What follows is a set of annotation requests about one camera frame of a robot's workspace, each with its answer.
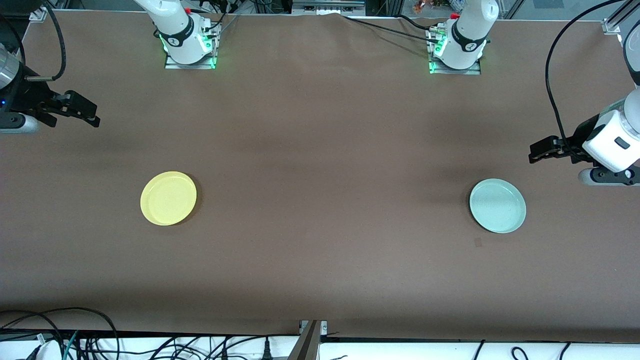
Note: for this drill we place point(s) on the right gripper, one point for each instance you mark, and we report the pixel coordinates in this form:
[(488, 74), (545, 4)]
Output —
[(26, 95)]

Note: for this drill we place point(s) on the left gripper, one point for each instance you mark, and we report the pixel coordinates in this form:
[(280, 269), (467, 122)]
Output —
[(580, 136)]

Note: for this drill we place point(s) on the pale green round plate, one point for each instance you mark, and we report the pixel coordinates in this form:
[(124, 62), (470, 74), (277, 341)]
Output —
[(497, 206)]

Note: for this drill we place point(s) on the yellow round plate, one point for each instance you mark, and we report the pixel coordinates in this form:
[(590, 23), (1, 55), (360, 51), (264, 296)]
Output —
[(168, 198)]

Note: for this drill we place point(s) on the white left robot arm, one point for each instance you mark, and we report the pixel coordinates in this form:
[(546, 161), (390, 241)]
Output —
[(470, 35)]

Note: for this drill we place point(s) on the brown table cover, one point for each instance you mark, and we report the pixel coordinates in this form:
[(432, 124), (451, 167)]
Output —
[(320, 150)]

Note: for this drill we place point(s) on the white board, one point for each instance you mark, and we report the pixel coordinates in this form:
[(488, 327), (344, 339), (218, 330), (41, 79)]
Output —
[(400, 352)]

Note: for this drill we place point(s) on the silver metal box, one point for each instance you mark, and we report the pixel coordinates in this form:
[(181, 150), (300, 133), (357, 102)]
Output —
[(327, 6)]

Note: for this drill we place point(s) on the aluminium profile bar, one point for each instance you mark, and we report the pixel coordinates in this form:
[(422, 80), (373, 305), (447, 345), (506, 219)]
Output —
[(307, 345)]

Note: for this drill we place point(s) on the black power plug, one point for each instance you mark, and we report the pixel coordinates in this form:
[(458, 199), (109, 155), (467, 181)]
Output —
[(267, 350)]

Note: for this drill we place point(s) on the aluminium corner frame bracket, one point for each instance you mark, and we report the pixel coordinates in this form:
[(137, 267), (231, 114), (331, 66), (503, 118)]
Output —
[(40, 14), (614, 25)]

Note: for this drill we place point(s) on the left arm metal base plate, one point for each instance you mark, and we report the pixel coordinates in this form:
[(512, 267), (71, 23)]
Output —
[(470, 71)]

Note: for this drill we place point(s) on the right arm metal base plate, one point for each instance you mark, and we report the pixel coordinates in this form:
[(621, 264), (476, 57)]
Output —
[(200, 65)]

